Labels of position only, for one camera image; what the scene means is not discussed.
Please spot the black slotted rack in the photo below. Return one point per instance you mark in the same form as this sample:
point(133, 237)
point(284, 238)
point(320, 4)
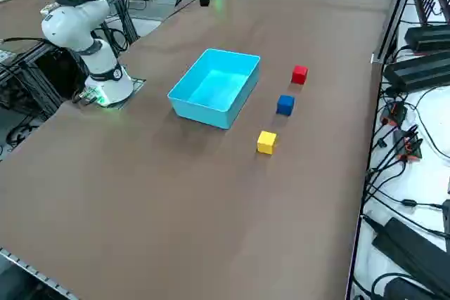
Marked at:
point(425, 8)

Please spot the red block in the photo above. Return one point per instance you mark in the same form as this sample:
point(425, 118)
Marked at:
point(299, 75)

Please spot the yellow block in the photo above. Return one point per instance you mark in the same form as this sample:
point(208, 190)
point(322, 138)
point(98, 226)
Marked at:
point(266, 142)

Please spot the orange and black hub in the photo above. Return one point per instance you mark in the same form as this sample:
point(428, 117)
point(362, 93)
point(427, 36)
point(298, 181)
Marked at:
point(408, 145)
point(395, 114)

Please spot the long black power adapter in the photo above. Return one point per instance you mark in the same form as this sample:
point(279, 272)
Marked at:
point(408, 247)

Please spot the dark ribbed power supply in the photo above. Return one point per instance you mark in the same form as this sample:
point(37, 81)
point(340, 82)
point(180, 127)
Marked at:
point(418, 71)

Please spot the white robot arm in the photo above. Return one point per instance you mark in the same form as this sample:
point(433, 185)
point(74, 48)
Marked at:
point(70, 29)

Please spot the teal plastic box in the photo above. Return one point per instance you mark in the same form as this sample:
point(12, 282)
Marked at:
point(197, 110)

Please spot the blue block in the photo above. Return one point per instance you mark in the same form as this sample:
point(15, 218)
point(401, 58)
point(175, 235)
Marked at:
point(285, 105)

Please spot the aluminium profile post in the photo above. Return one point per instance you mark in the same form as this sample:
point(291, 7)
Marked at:
point(397, 8)

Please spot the black ribbed power supply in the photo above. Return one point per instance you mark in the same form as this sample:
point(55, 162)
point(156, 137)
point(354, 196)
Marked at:
point(429, 38)

